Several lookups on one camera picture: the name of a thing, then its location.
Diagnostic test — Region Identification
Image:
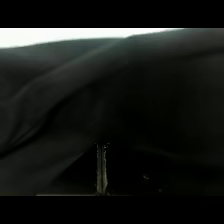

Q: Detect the black shirt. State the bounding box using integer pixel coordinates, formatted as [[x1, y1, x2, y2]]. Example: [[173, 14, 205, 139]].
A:
[[0, 28, 224, 197]]

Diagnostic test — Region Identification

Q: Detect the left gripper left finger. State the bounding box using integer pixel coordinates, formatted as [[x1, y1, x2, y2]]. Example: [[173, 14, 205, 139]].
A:
[[61, 143, 99, 197]]

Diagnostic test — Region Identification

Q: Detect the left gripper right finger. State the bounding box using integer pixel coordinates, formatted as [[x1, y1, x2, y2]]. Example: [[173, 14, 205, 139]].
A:
[[105, 143, 143, 197]]

